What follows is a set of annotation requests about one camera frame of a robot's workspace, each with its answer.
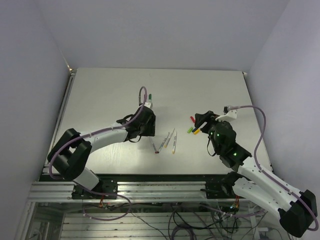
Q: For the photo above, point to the aluminium frame rail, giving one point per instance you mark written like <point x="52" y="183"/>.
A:
<point x="136" y="192"/>

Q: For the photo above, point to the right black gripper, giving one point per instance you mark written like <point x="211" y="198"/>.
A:
<point x="209" y="117"/>

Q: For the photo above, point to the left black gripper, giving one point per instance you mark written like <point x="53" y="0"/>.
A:
<point x="150" y="131"/>

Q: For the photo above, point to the yellow pen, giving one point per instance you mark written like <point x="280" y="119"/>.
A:
<point x="174" y="143"/>

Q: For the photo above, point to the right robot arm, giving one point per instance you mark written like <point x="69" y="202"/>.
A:
<point x="295" y="210"/>

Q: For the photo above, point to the orange pen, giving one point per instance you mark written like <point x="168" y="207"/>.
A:
<point x="169" y="138"/>

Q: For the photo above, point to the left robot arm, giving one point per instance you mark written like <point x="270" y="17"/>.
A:
<point x="70" y="154"/>

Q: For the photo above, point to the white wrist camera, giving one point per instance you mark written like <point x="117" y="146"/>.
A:
<point x="148" y="105"/>
<point x="229" y="114"/>

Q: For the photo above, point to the red pen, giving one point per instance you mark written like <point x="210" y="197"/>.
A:
<point x="154" y="146"/>

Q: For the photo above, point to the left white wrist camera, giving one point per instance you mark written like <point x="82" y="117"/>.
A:
<point x="148" y="105"/>

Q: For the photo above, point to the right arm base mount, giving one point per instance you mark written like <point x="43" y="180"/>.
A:
<point x="221" y="188"/>

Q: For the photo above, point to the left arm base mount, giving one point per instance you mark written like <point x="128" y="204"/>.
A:
<point x="105" y="189"/>

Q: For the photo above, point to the dark blue pen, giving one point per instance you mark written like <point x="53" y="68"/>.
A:
<point x="163" y="142"/>

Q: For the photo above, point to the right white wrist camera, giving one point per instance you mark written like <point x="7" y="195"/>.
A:
<point x="229" y="114"/>

